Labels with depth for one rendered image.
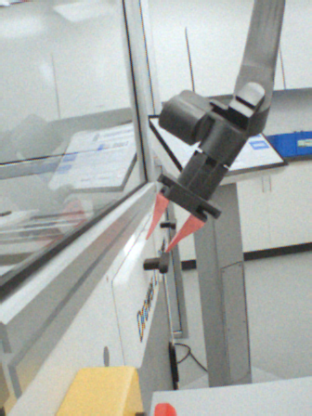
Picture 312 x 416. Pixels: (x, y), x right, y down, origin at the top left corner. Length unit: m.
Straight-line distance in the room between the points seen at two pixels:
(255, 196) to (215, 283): 2.21
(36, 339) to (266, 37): 0.59
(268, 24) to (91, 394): 0.62
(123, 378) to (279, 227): 3.52
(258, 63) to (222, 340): 1.17
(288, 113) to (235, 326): 3.19
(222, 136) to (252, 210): 3.11
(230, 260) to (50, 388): 1.31
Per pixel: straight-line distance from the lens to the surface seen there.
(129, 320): 0.46
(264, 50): 0.68
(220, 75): 3.97
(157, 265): 0.57
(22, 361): 0.22
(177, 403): 0.52
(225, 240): 1.50
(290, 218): 3.79
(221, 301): 1.54
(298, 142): 3.92
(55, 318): 0.27
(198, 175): 0.57
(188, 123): 0.58
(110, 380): 0.29
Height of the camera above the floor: 1.06
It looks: 7 degrees down
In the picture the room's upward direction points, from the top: 7 degrees counter-clockwise
